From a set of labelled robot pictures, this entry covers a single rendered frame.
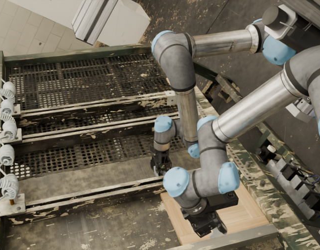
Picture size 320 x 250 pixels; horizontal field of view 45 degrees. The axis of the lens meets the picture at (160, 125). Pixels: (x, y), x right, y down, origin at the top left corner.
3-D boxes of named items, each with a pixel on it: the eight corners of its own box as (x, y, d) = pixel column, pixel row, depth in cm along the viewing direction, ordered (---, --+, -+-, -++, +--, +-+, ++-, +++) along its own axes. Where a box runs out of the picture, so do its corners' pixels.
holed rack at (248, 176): (253, 179, 185) (253, 178, 184) (247, 180, 184) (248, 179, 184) (153, 41, 311) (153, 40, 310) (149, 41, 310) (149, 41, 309)
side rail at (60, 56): (150, 58, 310) (150, 46, 303) (7, 74, 280) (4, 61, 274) (147, 54, 316) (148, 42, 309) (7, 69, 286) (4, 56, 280)
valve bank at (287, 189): (354, 210, 171) (324, 200, 158) (333, 231, 176) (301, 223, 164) (291, 142, 209) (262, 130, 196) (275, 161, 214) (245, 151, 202)
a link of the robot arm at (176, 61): (198, 54, 129) (212, 154, 161) (187, 41, 138) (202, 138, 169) (167, 65, 128) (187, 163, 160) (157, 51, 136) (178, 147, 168)
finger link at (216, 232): (213, 239, 126) (202, 227, 120) (228, 230, 125) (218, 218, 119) (216, 247, 124) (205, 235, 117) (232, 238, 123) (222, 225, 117)
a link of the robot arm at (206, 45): (287, 56, 156) (159, 76, 143) (268, 41, 167) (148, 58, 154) (293, 29, 148) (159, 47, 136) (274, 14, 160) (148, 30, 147)
